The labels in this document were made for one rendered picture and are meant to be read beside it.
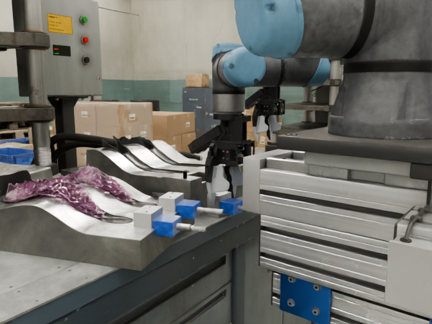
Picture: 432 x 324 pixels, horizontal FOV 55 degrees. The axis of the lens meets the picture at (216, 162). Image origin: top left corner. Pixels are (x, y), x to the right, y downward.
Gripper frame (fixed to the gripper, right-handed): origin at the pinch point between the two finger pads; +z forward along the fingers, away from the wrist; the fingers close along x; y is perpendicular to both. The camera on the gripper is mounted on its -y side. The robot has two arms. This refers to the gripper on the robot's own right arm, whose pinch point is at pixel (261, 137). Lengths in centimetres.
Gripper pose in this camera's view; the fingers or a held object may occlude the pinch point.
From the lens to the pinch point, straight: 151.5
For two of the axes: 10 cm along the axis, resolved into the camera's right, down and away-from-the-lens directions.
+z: 0.0, 9.8, 1.8
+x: 6.8, -1.3, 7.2
